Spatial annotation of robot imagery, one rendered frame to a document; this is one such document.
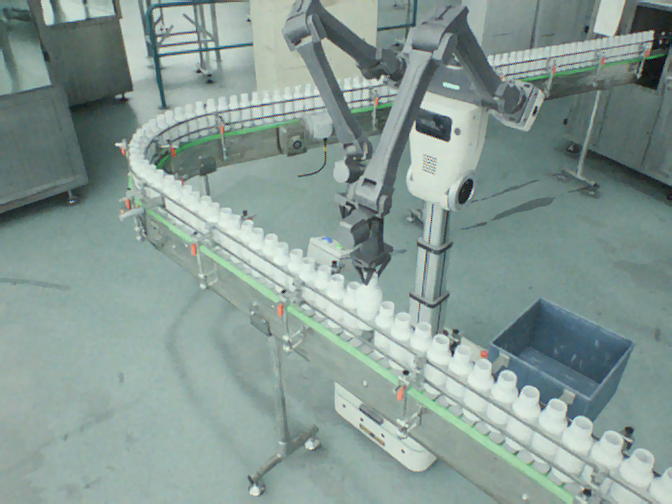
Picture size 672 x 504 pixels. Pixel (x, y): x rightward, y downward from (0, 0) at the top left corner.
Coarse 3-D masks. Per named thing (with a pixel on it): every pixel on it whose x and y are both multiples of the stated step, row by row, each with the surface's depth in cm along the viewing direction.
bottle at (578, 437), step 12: (576, 420) 117; (588, 420) 116; (564, 432) 118; (576, 432) 115; (588, 432) 114; (576, 444) 116; (588, 444) 116; (564, 456) 118; (552, 468) 124; (564, 468) 120; (576, 468) 119; (564, 480) 121
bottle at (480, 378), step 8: (480, 360) 130; (480, 368) 132; (488, 368) 130; (472, 376) 131; (480, 376) 129; (488, 376) 129; (472, 384) 130; (480, 384) 129; (488, 384) 129; (488, 392) 130; (464, 400) 136; (472, 400) 132; (480, 400) 131; (472, 408) 133; (480, 408) 133; (472, 416) 135
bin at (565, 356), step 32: (544, 320) 187; (576, 320) 178; (512, 352) 185; (544, 352) 192; (576, 352) 183; (608, 352) 174; (544, 384) 157; (576, 384) 181; (608, 384) 161; (576, 416) 154
